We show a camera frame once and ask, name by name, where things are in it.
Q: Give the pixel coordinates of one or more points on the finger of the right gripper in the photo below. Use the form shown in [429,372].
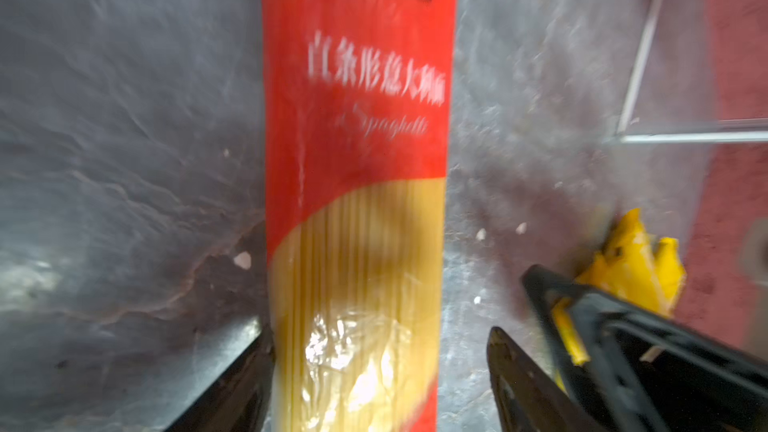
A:
[630,369]

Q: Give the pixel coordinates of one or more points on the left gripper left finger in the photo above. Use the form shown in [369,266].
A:
[238,400]

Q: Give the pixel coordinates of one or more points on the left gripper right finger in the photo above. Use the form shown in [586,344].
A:
[527,399]

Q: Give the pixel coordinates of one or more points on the red spaghetti bag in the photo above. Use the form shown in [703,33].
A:
[357,97]

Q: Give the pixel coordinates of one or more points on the yellow pasta bag front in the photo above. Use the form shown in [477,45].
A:
[637,267]

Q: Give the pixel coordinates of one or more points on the white two-tier shelf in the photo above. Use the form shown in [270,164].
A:
[699,76]

